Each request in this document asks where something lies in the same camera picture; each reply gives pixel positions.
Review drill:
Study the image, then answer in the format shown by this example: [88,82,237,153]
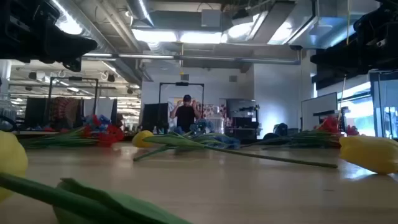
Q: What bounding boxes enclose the whiteboard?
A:
[300,92,339,131]

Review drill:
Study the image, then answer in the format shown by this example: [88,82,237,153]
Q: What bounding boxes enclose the clear glass vase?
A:
[206,115,225,135]

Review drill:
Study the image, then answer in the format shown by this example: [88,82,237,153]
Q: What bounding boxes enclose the glass door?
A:
[369,70,398,140]

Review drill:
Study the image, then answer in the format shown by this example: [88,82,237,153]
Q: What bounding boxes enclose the person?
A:
[169,94,202,134]

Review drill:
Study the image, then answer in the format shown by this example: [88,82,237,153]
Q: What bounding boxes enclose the silver ceiling pipe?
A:
[81,52,302,65]

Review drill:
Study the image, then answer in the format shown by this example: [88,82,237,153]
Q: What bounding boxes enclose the yellow artificial tulip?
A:
[338,134,398,175]
[131,129,339,170]
[0,129,193,224]

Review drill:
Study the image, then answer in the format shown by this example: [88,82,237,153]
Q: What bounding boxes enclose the yellow hanging cord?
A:
[346,0,352,46]

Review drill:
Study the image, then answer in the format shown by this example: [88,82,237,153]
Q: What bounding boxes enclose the black rig frame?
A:
[157,82,205,131]

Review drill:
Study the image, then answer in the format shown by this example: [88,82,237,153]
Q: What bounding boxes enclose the black monitor panel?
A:
[141,102,169,134]

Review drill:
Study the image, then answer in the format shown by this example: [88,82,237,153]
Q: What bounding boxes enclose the dark blue chair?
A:
[262,122,289,140]

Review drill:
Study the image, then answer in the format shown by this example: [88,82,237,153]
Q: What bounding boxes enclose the patterned red fabric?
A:
[50,96,82,127]

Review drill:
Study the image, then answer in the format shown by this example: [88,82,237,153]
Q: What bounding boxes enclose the black curved cable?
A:
[0,114,19,132]

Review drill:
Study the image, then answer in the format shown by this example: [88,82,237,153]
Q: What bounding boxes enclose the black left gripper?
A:
[0,0,98,73]

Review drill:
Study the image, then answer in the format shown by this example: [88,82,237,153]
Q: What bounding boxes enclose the black cabinet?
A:
[225,98,261,142]

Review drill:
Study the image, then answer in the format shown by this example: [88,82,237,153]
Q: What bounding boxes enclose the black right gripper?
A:
[310,0,398,75]

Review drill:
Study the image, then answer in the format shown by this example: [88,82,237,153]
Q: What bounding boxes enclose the black partition panel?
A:
[24,97,49,128]

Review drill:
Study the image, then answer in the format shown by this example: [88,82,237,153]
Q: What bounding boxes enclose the red artificial flower bunch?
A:
[18,115,126,149]
[261,115,361,149]

